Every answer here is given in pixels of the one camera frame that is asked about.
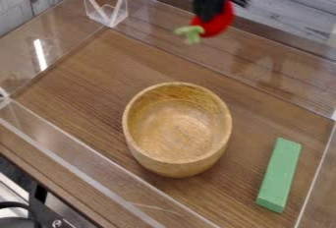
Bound black cable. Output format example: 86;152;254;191
0;201;44;228

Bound black metal table bracket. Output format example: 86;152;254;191
30;185;75;228

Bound green rectangular foam block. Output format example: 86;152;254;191
256;138;302;213

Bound clear acrylic tray walls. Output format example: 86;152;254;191
0;0;336;228

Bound round wooden bowl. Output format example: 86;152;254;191
123;82;232;178

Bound red plush strawberry toy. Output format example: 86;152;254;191
175;4;235;44

